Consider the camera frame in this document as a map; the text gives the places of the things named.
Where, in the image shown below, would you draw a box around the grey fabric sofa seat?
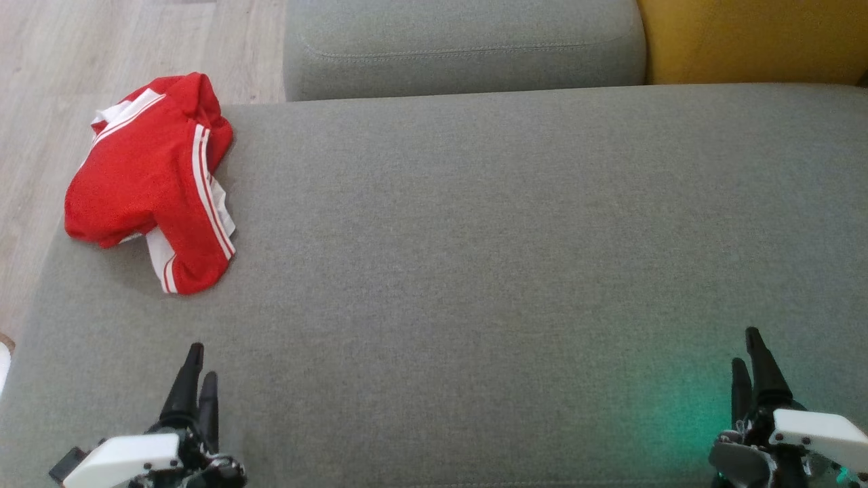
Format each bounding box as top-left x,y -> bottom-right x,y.
0,83 -> 868,488

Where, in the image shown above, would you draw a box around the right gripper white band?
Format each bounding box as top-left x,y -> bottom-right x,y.
709,327 -> 868,488

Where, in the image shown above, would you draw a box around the yellow sofa cushion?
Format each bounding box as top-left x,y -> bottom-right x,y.
637,0 -> 868,87

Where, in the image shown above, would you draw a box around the red white-striped shorts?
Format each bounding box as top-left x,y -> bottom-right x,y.
64,72 -> 237,296

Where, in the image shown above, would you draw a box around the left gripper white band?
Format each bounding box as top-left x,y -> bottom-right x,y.
63,342 -> 246,488

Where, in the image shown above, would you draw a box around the grey sofa back cushion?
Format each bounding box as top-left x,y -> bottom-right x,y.
283,0 -> 647,102

